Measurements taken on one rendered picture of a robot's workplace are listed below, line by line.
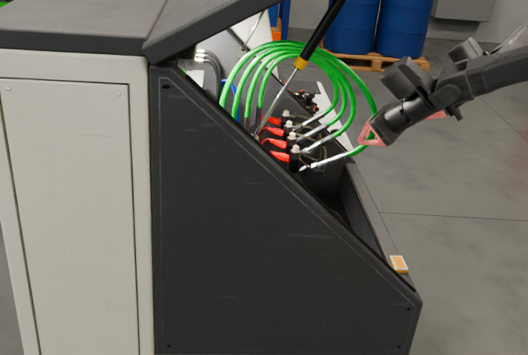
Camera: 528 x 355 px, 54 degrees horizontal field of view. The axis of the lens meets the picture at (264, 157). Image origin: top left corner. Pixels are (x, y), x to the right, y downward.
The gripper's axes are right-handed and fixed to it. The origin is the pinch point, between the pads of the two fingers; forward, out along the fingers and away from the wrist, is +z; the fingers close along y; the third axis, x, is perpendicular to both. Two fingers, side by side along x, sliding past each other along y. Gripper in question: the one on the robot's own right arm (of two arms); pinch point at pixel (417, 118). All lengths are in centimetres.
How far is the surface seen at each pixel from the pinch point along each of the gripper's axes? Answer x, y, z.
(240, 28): -22, 45, 28
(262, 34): -24, 40, 25
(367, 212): 0.5, -15.1, 26.1
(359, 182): -16.0, -13.0, 27.9
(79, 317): 54, 22, 71
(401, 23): -482, -65, 29
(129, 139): 51, 43, 33
